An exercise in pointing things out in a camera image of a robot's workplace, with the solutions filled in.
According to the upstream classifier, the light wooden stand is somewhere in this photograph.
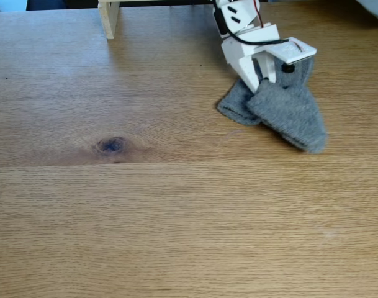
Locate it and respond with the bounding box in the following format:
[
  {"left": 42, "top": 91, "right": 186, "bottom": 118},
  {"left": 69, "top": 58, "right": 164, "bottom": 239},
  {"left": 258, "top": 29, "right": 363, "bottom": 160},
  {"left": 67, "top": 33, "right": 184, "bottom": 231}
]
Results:
[{"left": 97, "top": 0, "right": 214, "bottom": 40}]

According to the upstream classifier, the white camera board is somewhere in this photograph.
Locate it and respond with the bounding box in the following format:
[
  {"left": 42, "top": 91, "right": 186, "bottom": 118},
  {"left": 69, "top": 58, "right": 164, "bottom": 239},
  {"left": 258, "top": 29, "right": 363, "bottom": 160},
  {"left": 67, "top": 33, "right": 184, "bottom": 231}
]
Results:
[{"left": 264, "top": 37, "right": 318, "bottom": 74}]

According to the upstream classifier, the dark background object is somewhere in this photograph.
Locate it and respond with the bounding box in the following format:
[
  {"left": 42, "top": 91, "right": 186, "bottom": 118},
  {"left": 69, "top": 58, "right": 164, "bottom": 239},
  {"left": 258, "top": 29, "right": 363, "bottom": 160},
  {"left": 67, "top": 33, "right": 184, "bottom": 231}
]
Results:
[{"left": 26, "top": 0, "right": 68, "bottom": 11}]

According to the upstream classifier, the light blue background object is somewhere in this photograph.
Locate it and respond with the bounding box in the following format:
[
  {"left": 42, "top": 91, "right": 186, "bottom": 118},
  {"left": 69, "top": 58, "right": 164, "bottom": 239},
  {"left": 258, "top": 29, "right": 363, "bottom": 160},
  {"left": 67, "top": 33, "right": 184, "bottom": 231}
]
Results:
[{"left": 0, "top": 0, "right": 29, "bottom": 12}]

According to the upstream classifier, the grey terry cloth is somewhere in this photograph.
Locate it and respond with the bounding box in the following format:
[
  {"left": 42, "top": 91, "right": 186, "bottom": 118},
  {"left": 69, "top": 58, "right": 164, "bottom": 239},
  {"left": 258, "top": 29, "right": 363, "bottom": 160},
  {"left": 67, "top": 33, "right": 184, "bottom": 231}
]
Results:
[{"left": 216, "top": 57, "right": 328, "bottom": 155}]

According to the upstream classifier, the red wire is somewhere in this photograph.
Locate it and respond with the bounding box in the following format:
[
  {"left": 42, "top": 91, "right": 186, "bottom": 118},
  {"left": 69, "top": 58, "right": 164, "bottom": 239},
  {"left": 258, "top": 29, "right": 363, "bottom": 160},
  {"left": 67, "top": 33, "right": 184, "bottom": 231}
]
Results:
[{"left": 253, "top": 0, "right": 266, "bottom": 29}]

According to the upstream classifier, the pale rounded object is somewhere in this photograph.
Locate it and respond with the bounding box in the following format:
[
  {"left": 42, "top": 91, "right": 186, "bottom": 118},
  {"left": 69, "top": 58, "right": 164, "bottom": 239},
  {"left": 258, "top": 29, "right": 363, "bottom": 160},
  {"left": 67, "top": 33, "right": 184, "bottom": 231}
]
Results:
[{"left": 355, "top": 0, "right": 378, "bottom": 27}]

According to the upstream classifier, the black cable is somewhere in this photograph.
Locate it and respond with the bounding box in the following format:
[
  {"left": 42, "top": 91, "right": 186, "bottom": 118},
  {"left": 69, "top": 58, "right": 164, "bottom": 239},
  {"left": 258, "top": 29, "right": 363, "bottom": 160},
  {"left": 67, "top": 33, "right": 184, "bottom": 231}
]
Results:
[{"left": 227, "top": 29, "right": 289, "bottom": 48}]

